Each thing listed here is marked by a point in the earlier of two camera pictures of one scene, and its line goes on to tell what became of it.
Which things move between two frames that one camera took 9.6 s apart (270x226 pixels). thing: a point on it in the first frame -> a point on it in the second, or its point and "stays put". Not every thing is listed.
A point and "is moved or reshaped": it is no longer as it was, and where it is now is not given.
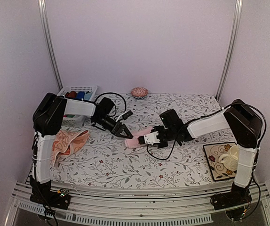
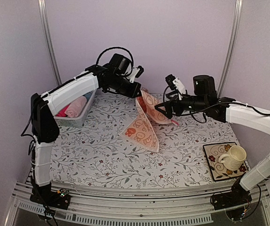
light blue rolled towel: (87, 96) stays put
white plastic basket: (77, 121) stays put
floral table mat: (104, 160) stays put
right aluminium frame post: (232, 44) stays put
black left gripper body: (112, 128) -> (119, 85)
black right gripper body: (169, 134) -> (199, 103)
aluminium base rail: (186, 205) stays put
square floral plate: (213, 151) stays put
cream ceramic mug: (230, 161) stays put
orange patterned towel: (67, 142) -> (141, 126)
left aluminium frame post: (42, 7) stays put
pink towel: (133, 142) is moved or reshaped
